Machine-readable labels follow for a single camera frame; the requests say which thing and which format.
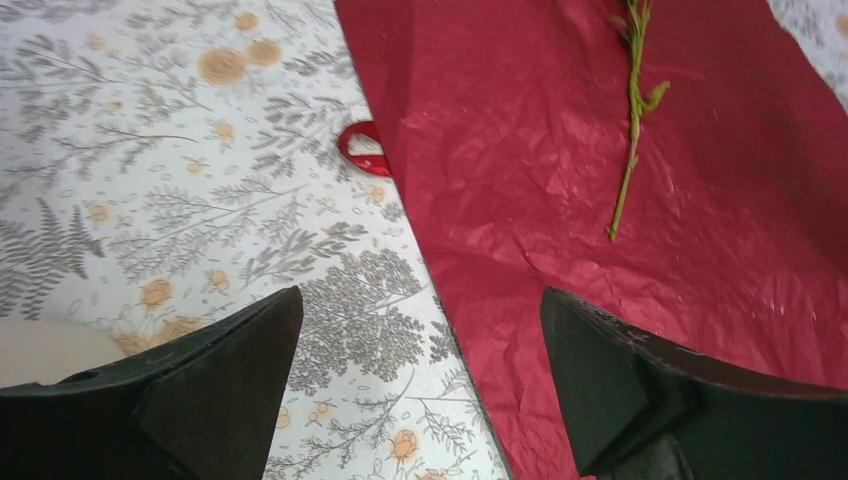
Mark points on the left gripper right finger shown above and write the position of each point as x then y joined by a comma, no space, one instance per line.
639,406

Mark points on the floral patterned table mat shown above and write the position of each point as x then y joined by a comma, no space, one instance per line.
166,164

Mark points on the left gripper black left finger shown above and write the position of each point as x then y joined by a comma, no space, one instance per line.
202,406

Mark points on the brown and red wrapping paper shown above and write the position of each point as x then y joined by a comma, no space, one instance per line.
505,125

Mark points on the small blue bud stem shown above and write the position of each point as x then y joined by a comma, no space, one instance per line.
633,30

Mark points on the white ceramic vase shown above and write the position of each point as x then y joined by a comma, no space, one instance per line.
47,352

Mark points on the red ribbon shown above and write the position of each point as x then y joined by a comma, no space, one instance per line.
360,144

